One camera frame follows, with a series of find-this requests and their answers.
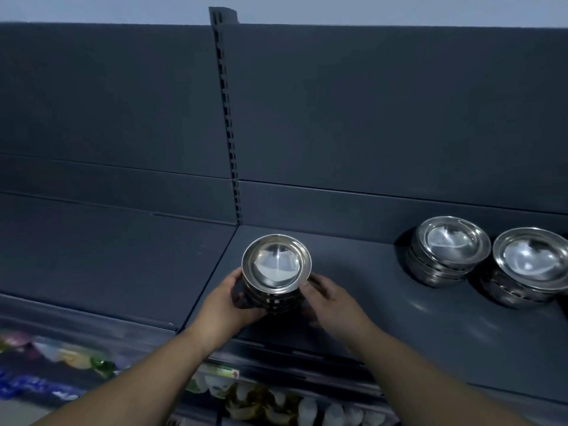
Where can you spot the person's right hand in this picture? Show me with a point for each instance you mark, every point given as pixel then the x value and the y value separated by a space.
pixel 344 312

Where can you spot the person's left hand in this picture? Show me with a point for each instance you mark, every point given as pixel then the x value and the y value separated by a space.
pixel 217 312

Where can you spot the row of colourful packets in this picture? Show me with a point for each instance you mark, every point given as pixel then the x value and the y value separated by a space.
pixel 49 372

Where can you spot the person's right forearm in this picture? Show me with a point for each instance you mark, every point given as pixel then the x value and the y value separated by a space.
pixel 426 385

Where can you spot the person's left forearm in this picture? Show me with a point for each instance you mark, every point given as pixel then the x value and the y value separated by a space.
pixel 133 385

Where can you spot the person's left thumb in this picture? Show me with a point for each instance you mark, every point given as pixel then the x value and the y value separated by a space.
pixel 250 316

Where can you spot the dark grey shelf board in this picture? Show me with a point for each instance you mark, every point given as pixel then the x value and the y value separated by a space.
pixel 97 257
pixel 399 323

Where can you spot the person's right thumb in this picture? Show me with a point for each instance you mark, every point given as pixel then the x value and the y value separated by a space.
pixel 317 318

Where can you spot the stack of steel bowls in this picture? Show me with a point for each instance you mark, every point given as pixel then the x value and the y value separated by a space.
pixel 448 248
pixel 276 263
pixel 528 266

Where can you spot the slotted grey shelf upright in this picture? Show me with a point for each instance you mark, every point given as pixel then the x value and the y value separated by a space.
pixel 226 119

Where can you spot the row of white cups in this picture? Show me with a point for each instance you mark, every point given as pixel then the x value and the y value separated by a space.
pixel 284 401

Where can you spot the dark grey shelf back panel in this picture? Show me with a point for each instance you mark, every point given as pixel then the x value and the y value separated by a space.
pixel 399 124
pixel 106 115

